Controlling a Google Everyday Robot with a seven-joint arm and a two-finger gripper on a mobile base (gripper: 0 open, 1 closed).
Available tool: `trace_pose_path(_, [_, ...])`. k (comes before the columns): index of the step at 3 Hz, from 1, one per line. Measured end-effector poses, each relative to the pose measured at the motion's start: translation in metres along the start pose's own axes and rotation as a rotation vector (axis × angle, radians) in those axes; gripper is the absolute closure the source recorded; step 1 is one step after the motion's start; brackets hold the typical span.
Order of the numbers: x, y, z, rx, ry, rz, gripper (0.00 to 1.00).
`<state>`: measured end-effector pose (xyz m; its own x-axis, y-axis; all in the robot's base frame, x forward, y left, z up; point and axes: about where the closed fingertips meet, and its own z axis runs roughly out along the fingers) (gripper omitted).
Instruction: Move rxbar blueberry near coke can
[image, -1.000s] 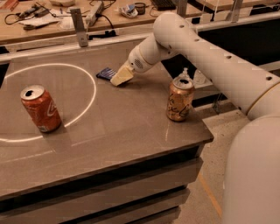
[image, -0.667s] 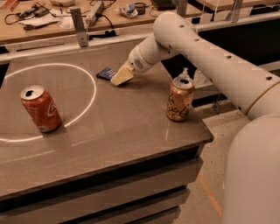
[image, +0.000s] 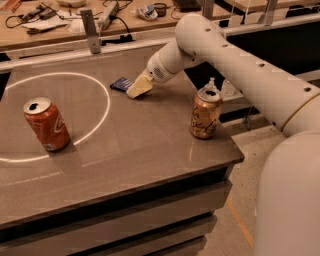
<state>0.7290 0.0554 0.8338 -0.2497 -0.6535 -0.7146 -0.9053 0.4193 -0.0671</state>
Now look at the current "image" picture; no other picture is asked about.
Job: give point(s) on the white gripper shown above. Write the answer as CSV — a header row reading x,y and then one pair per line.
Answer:
x,y
156,71

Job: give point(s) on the blue rxbar blueberry wrapper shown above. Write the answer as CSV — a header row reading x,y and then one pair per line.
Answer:
x,y
122,84

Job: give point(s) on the red coke can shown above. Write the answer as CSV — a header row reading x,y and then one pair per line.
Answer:
x,y
47,123

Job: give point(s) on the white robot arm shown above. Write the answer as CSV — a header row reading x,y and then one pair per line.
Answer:
x,y
288,202

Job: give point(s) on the gold sparkling water can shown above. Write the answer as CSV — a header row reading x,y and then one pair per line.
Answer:
x,y
206,112

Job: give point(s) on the clear sanitizer bottle left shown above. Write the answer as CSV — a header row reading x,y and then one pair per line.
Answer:
x,y
211,84

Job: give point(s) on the clear sanitizer bottle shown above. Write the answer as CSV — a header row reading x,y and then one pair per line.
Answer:
x,y
227,89
211,84

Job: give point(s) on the blue white crumpled packet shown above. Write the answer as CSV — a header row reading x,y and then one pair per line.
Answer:
x,y
147,12

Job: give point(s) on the dark round cup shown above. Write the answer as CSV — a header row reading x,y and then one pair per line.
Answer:
x,y
160,8

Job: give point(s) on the white power strip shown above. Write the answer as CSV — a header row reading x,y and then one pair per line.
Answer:
x,y
109,12

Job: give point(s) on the clear sanitizer bottle right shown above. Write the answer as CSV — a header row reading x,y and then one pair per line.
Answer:
x,y
227,89

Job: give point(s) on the black keyboard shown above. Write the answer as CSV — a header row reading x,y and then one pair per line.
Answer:
x,y
187,5

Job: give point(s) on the black hand tool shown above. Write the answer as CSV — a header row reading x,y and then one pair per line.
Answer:
x,y
41,12

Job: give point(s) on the grey cabinet with drawers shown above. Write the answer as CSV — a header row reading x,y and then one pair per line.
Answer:
x,y
171,219

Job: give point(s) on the aluminium frame rail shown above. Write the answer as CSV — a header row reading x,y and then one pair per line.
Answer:
x,y
158,37

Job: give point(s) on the metal bracket post left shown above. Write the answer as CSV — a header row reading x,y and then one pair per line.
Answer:
x,y
90,30

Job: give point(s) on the metal bracket post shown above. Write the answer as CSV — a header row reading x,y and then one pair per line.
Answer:
x,y
90,30
269,11
207,8

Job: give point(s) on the metal bracket post middle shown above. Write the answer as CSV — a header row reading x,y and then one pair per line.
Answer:
x,y
207,8

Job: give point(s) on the metal bracket post right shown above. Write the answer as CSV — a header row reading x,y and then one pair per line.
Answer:
x,y
269,11

